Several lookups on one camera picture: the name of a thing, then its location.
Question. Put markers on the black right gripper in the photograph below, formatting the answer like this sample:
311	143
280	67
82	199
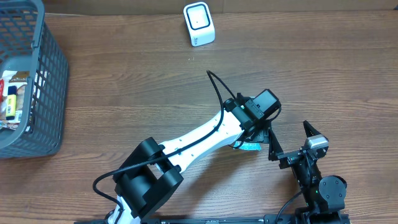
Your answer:
288	158

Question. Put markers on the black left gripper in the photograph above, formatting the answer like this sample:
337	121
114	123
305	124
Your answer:
260	129

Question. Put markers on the teal tissue pack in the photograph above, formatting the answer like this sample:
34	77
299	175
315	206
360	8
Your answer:
247	146

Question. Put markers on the brown snack pouch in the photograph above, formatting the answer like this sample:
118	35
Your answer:
18	79

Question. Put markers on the yellow highlighter marker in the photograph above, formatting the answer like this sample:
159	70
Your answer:
11	102

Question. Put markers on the red snack stick packet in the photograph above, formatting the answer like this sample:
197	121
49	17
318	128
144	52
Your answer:
2	86

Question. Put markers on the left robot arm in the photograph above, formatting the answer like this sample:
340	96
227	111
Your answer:
153	171

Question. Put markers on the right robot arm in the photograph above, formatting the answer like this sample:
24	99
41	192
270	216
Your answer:
320	198

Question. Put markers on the white barcode scanner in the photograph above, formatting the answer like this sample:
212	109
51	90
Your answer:
199	23

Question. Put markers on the grey plastic mesh basket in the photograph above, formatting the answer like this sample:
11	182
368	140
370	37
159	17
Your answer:
27	45

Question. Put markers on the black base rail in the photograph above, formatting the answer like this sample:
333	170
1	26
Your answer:
266	219

